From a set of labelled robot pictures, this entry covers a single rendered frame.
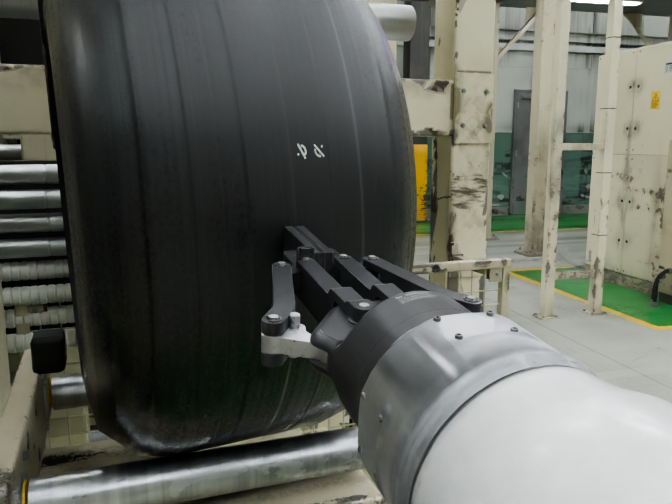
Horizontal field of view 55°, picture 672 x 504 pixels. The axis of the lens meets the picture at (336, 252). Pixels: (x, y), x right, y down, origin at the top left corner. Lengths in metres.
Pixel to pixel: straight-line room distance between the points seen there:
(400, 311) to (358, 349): 0.02
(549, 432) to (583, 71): 11.96
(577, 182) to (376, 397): 11.87
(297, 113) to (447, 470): 0.35
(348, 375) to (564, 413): 0.12
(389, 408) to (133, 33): 0.36
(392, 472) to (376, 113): 0.35
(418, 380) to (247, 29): 0.36
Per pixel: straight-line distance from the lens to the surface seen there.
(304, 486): 0.73
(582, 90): 12.10
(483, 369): 0.22
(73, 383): 0.92
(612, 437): 0.18
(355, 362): 0.28
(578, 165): 12.08
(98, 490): 0.67
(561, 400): 0.20
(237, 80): 0.50
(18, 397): 0.81
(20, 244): 1.07
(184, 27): 0.51
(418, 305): 0.28
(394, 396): 0.24
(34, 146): 1.24
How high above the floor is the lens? 1.23
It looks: 10 degrees down
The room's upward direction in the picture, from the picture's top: straight up
